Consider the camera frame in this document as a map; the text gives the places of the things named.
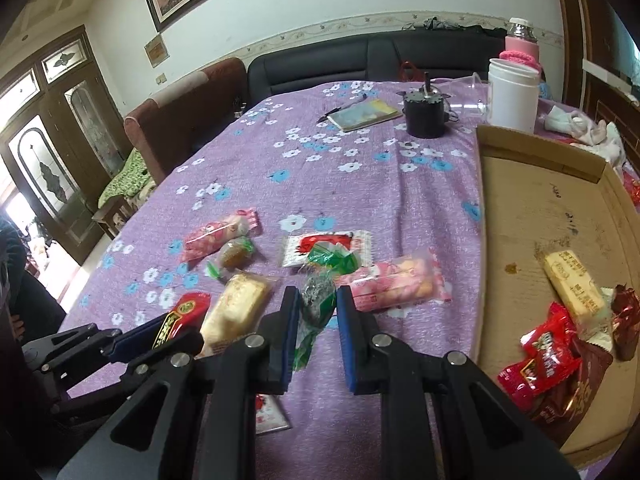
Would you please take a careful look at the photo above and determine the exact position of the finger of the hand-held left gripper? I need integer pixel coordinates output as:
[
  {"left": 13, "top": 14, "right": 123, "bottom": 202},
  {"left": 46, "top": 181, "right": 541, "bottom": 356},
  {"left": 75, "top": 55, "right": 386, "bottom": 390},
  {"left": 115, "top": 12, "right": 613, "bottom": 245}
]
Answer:
[
  {"left": 22, "top": 312, "right": 171, "bottom": 363},
  {"left": 47, "top": 332, "right": 206, "bottom": 416}
]

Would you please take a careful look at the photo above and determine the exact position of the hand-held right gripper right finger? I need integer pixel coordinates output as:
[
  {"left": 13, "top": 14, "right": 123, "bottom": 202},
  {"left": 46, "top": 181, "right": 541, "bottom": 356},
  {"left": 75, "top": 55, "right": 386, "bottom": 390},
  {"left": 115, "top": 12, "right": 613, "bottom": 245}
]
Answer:
[{"left": 336, "top": 287, "right": 581, "bottom": 480}]

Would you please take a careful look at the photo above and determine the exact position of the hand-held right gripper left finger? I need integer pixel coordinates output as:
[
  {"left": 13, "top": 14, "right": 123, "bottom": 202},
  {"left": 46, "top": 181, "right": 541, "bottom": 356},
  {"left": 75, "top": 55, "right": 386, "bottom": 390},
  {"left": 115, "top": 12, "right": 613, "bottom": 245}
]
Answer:
[{"left": 57, "top": 287, "right": 301, "bottom": 480}]

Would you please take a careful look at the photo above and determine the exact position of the red packet with green label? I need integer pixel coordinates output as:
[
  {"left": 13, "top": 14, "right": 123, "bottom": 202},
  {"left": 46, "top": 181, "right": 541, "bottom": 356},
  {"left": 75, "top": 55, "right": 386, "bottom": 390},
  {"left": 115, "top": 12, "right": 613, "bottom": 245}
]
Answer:
[{"left": 149, "top": 291, "right": 212, "bottom": 352}]

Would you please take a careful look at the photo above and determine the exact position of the green dark candy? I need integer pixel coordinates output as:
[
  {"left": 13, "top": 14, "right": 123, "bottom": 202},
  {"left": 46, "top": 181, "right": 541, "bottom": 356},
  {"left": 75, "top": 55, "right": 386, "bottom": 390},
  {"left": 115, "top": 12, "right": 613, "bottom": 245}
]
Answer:
[{"left": 294, "top": 241, "right": 362, "bottom": 372}]

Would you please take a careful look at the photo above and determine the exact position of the yellow biscuit packet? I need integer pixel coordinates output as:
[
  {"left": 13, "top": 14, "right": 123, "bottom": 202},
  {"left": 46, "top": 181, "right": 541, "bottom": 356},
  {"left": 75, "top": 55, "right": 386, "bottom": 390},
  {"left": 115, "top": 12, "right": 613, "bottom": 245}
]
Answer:
[
  {"left": 541, "top": 249, "right": 614, "bottom": 342},
  {"left": 199, "top": 271, "right": 279, "bottom": 357}
]

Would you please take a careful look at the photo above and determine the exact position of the white red-print snack packet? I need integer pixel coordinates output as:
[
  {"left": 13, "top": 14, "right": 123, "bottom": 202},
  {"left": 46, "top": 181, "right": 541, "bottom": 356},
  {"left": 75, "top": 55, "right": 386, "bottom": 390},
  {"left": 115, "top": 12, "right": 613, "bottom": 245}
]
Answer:
[{"left": 279, "top": 230, "right": 374, "bottom": 269}]

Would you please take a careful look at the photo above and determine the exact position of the clear green-ended pastry packet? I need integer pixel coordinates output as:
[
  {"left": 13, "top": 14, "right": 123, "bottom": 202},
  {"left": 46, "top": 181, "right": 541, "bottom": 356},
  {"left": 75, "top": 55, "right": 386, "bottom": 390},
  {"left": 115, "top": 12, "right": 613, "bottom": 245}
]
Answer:
[{"left": 206, "top": 236, "right": 257, "bottom": 279}]

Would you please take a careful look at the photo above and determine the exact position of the pink character snack packet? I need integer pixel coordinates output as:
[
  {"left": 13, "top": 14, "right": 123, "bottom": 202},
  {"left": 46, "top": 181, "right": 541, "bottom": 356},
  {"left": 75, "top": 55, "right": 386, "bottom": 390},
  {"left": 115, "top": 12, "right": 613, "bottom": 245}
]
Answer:
[{"left": 179, "top": 208, "right": 262, "bottom": 264}]

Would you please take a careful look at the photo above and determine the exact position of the small red snack packet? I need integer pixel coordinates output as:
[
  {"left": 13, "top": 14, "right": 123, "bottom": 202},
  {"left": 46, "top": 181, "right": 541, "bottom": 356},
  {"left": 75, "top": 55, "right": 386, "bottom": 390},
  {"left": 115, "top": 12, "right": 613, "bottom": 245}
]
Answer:
[{"left": 496, "top": 301, "right": 584, "bottom": 412}]

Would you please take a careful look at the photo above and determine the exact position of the shallow cardboard tray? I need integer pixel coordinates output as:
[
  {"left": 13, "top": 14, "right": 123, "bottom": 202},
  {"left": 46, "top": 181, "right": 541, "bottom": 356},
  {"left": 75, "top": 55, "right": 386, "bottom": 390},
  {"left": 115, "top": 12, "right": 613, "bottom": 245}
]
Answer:
[{"left": 475, "top": 124, "right": 640, "bottom": 472}]

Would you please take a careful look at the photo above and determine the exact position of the small white red sachet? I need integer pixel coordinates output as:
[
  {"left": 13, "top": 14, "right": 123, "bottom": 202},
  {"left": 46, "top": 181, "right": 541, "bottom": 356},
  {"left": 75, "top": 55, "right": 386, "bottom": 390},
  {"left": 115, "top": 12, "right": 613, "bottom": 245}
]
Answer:
[{"left": 255, "top": 394, "right": 292, "bottom": 434}]

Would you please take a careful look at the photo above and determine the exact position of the wooden stool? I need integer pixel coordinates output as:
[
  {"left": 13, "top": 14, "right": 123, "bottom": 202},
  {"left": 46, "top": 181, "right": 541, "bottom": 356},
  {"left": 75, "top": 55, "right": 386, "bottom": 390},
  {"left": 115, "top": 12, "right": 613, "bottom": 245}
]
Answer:
[{"left": 92, "top": 195, "right": 134, "bottom": 242}]

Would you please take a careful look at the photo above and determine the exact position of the green patterned cushion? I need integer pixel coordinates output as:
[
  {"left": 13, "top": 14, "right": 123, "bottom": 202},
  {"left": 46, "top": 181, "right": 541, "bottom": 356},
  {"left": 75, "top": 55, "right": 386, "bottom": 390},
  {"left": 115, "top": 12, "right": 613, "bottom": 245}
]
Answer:
[{"left": 97, "top": 150, "right": 157, "bottom": 209}]

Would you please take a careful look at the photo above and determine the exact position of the wooden glass panel door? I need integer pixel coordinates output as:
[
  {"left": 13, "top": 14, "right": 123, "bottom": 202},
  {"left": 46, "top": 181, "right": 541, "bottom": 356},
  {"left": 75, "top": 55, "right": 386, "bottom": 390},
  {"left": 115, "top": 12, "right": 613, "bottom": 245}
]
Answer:
[{"left": 0, "top": 25, "right": 127, "bottom": 267}]

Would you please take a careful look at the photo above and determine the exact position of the brown armchair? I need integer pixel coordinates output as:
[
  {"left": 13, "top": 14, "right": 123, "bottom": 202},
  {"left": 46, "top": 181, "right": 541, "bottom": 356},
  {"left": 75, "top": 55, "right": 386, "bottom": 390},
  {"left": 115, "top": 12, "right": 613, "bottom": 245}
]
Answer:
[{"left": 123, "top": 57, "right": 249, "bottom": 187}]

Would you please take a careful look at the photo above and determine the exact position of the blue yellow notebook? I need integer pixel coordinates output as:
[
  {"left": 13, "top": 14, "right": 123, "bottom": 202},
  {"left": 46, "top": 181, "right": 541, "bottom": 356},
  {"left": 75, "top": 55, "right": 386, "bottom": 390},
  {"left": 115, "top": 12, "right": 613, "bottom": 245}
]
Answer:
[{"left": 327, "top": 99, "right": 404, "bottom": 134}]

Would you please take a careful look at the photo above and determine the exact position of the black pen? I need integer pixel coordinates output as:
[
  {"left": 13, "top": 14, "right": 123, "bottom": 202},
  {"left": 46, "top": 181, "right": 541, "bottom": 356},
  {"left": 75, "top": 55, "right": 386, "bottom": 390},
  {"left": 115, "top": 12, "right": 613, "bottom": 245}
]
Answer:
[{"left": 316, "top": 94, "right": 369, "bottom": 124}]

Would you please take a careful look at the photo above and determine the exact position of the black round pot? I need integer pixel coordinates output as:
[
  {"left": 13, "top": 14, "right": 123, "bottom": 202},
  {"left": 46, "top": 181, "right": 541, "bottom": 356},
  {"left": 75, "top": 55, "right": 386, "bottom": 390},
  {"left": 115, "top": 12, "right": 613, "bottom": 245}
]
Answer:
[{"left": 396, "top": 72, "right": 452, "bottom": 140}]

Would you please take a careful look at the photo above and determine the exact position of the clear plastic cup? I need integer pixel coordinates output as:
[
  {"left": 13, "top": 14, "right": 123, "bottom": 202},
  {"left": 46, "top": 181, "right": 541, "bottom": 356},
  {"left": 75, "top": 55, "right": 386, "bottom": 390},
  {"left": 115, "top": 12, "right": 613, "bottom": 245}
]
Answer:
[{"left": 442, "top": 72, "right": 493, "bottom": 122}]

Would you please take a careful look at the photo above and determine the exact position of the black leather sofa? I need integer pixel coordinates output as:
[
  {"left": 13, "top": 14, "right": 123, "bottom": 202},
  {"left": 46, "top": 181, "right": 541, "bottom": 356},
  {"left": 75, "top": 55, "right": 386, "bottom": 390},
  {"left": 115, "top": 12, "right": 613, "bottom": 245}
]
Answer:
[{"left": 247, "top": 30, "right": 547, "bottom": 107}]

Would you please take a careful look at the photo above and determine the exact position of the white plastic jar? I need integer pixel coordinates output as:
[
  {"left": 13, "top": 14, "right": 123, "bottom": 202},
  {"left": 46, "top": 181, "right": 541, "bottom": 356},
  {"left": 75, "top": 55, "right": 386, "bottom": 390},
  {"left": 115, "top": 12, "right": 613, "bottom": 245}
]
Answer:
[{"left": 486, "top": 58, "right": 542, "bottom": 134}]

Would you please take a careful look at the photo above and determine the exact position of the white cloth bundle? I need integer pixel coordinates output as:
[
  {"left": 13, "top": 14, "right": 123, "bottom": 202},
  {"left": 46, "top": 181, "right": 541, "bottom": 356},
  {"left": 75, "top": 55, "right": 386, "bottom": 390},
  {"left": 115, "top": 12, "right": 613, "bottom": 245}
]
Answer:
[{"left": 544, "top": 105, "right": 627, "bottom": 162}]

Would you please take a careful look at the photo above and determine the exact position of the red plastic bag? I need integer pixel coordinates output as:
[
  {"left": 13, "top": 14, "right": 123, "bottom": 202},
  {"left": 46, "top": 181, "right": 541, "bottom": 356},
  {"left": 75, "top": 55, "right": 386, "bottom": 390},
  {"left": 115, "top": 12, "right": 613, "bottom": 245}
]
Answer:
[{"left": 621, "top": 175, "right": 640, "bottom": 212}]

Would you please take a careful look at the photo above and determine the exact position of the dark clothes pile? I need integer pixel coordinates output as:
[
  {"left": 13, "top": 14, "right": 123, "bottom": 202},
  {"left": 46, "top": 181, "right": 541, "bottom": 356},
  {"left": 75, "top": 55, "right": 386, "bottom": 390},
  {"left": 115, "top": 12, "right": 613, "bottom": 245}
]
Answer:
[{"left": 401, "top": 16, "right": 507, "bottom": 39}]

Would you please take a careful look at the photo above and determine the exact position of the pink sleeved bottle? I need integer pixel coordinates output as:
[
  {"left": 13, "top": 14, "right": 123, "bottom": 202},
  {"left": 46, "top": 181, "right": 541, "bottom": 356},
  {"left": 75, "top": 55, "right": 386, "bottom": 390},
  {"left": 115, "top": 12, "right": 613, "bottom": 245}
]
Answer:
[{"left": 500, "top": 17, "right": 544, "bottom": 82}]

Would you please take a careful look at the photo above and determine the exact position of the wooden sideboard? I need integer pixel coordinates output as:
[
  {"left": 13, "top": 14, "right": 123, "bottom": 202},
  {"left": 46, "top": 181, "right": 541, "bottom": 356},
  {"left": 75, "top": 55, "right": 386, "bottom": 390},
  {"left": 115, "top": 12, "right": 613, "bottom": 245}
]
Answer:
[{"left": 550, "top": 0, "right": 640, "bottom": 127}]

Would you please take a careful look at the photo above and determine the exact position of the small framed wall plaque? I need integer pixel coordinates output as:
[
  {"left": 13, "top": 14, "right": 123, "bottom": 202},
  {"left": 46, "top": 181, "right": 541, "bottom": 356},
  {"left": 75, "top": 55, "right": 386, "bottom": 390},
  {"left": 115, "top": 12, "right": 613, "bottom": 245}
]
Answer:
[{"left": 144, "top": 34, "right": 169, "bottom": 68}]

